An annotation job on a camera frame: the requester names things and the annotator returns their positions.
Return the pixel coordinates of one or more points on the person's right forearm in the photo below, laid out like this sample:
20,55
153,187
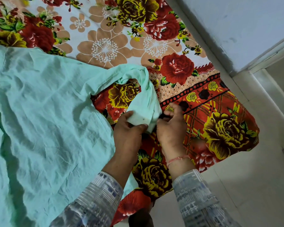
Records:
194,193

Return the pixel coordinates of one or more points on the mint green cloth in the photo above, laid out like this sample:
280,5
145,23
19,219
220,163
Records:
49,111

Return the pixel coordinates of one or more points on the person's left hand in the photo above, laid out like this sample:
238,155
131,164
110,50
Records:
127,139

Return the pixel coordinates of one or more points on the person's right hand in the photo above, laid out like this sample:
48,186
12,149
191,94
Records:
172,137

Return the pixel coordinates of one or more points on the floral patterned bedsheet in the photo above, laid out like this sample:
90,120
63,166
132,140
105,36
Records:
177,68

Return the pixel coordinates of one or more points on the person's left forearm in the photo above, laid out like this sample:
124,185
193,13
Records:
104,191

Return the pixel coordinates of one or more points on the person's left thumb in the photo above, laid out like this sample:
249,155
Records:
139,127

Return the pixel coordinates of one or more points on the white door frame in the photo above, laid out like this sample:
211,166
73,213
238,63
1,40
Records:
262,87

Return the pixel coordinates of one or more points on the person's right thumb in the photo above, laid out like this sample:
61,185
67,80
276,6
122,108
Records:
162,122

